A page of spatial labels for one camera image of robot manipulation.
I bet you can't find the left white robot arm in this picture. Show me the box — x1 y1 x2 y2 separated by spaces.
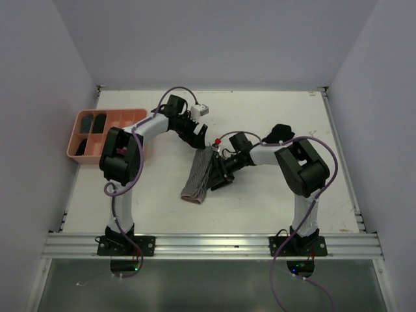
99 95 209 255

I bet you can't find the grey striped underwear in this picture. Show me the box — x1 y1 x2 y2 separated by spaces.
181 146 215 204
80 114 94 134

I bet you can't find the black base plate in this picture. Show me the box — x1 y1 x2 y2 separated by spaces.
268 229 328 257
95 235 156 257

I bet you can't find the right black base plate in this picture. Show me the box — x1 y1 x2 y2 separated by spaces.
268 229 328 257

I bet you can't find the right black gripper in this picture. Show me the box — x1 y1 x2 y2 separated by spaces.
206 151 244 189

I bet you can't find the aluminium mounting rail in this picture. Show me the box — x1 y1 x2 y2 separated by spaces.
42 233 384 260

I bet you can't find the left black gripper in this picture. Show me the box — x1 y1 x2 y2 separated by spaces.
172 111 207 149

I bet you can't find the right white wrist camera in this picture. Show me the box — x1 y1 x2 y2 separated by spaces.
211 138 223 153

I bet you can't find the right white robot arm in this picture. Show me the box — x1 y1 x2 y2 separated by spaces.
207 131 330 255

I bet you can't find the pink divided organizer tray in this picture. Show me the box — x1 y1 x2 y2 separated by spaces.
66 109 148 165

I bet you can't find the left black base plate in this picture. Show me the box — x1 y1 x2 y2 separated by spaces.
95 235 156 257

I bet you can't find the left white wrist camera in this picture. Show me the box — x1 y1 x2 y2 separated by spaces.
190 104 209 120

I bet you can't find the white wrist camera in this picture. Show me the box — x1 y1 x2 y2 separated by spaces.
190 104 209 120
211 138 223 153

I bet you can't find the grey striped rolled underwear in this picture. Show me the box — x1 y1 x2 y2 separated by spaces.
80 114 94 134

